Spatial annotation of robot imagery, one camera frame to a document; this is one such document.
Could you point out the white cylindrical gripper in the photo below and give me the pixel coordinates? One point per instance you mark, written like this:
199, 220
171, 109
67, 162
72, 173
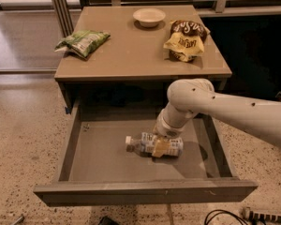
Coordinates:
163, 129

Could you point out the yellow brown chip bag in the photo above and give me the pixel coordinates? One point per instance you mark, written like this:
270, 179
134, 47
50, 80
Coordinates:
186, 40

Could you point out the white power strip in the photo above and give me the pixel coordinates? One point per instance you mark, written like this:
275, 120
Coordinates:
250, 214

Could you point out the black object on floor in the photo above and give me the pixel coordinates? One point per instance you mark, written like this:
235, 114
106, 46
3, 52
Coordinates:
107, 221

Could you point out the open grey top drawer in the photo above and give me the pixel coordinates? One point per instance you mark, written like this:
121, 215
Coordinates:
96, 169

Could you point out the metal railing post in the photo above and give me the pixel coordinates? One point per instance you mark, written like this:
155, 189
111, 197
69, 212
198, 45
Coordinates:
63, 17

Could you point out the blue label plastic bottle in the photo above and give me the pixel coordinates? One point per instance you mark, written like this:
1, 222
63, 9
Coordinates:
144, 144

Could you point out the metal rod on floor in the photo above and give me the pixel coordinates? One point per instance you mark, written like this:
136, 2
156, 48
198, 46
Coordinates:
19, 220

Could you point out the green chip bag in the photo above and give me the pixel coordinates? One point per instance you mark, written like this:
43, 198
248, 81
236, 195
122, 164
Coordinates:
82, 42

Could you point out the white ceramic bowl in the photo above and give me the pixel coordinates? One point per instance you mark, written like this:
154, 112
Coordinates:
149, 17

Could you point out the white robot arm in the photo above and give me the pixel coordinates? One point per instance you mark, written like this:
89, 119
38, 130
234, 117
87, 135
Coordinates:
189, 97

